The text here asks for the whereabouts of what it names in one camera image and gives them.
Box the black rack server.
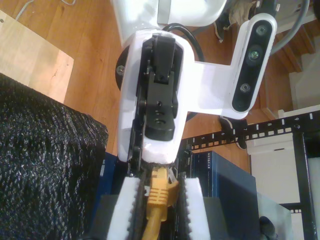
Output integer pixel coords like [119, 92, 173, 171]
[174, 147, 196, 181]

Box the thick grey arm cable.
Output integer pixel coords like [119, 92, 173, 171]
[271, 0, 311, 55]

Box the black bubble mat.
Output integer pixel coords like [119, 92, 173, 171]
[0, 72, 110, 240]

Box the black open rack frame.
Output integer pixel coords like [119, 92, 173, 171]
[186, 112, 320, 240]

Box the blue network switch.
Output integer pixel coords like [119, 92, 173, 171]
[193, 149, 260, 240]

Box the white cabinet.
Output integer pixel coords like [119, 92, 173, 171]
[247, 104, 320, 208]

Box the black sneaker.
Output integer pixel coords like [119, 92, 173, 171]
[219, 116, 249, 150]

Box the arm camera bar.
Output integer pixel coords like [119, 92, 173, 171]
[184, 12, 278, 120]

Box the blue flat base box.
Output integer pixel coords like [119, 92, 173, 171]
[98, 151, 118, 198]

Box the yellow network cable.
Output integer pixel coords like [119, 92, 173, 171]
[142, 166, 180, 240]

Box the short black camera cable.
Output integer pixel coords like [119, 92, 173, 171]
[166, 22, 206, 63]

